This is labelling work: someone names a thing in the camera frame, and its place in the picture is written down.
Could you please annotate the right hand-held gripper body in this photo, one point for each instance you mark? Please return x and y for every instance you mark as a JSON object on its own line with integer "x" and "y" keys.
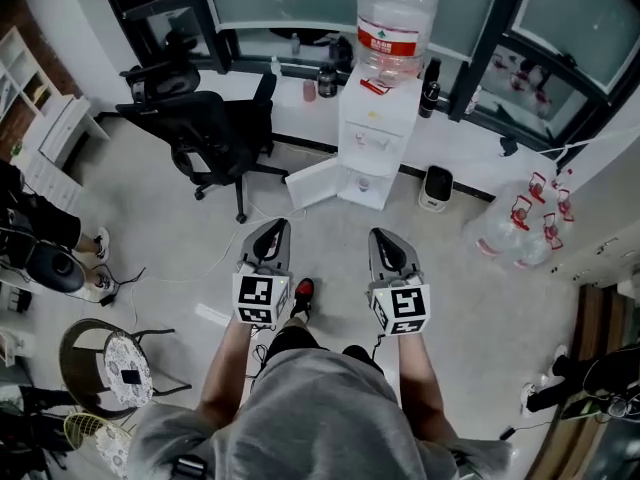
{"x": 407, "y": 305}

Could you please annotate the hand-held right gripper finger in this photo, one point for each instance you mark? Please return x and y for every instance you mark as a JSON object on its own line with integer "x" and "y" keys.
{"x": 406, "y": 258}
{"x": 377, "y": 263}

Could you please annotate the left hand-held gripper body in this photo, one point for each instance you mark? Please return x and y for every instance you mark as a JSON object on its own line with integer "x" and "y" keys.
{"x": 252, "y": 295}

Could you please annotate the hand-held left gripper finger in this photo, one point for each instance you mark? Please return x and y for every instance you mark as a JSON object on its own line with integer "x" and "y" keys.
{"x": 286, "y": 253}
{"x": 252, "y": 240}

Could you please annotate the white cabinet door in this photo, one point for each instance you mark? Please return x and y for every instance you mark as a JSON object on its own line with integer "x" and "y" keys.
{"x": 312, "y": 185}

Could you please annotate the white water dispenser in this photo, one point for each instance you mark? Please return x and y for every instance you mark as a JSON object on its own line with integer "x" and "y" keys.
{"x": 377, "y": 123}

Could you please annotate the person's left forearm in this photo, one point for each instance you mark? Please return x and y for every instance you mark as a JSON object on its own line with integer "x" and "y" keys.
{"x": 225, "y": 373}

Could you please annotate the person's right forearm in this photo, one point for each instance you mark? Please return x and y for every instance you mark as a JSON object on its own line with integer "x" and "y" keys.
{"x": 422, "y": 383}

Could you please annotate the white desk with drawers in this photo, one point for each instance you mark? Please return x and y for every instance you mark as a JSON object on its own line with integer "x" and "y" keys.
{"x": 60, "y": 138}

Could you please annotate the large clear red-label water jug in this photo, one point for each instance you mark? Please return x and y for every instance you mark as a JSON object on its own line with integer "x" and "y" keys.
{"x": 395, "y": 18}

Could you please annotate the person's left red black shoe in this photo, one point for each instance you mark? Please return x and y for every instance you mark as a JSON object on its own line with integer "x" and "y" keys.
{"x": 303, "y": 295}

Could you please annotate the person's left leg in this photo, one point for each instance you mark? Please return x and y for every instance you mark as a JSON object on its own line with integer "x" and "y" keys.
{"x": 295, "y": 324}

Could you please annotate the person's black shorts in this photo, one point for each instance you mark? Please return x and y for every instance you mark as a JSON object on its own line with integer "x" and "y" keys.
{"x": 295, "y": 340}

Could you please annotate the small white black bin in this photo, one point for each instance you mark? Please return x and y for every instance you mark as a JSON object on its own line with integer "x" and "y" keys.
{"x": 436, "y": 188}

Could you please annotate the small white pink cup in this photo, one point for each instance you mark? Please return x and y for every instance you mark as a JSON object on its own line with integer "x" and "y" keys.
{"x": 365, "y": 185}

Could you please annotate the cluster of clear empty jugs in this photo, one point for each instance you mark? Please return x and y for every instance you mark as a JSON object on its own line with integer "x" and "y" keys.
{"x": 515, "y": 233}

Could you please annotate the black office chair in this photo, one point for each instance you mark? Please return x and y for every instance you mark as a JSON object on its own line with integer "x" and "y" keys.
{"x": 215, "y": 133}

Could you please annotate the person's grey shirt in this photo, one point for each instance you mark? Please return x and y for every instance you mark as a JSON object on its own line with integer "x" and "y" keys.
{"x": 320, "y": 418}

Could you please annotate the patterned round seat cushion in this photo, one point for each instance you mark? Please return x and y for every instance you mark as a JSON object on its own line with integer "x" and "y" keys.
{"x": 125, "y": 358}

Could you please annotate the black power adapter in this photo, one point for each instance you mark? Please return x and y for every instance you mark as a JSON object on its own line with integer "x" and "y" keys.
{"x": 107, "y": 299}
{"x": 507, "y": 433}

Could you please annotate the black phone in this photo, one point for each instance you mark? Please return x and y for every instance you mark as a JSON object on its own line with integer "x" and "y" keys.
{"x": 131, "y": 376}

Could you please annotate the small black object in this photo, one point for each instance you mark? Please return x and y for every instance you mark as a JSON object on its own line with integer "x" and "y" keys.
{"x": 508, "y": 146}

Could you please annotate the pink tumbler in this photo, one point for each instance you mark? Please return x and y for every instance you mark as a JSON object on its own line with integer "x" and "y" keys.
{"x": 309, "y": 91}

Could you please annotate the black thermos bottle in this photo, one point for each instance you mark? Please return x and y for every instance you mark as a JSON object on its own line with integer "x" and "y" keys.
{"x": 429, "y": 99}

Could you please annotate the dark glass jar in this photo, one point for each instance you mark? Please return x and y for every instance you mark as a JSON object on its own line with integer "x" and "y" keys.
{"x": 326, "y": 82}

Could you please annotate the red white label card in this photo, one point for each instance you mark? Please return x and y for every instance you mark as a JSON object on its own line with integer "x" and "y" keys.
{"x": 375, "y": 86}

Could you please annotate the dark wicker chair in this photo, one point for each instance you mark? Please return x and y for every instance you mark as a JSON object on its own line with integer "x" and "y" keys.
{"x": 82, "y": 368}

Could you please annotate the black round stool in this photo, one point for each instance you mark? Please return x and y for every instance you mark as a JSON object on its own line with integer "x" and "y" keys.
{"x": 57, "y": 268}

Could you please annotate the white cubby shelf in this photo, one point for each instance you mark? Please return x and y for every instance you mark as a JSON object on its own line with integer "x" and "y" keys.
{"x": 20, "y": 68}

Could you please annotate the black window frame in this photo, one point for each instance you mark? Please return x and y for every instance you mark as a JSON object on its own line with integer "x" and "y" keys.
{"x": 480, "y": 43}

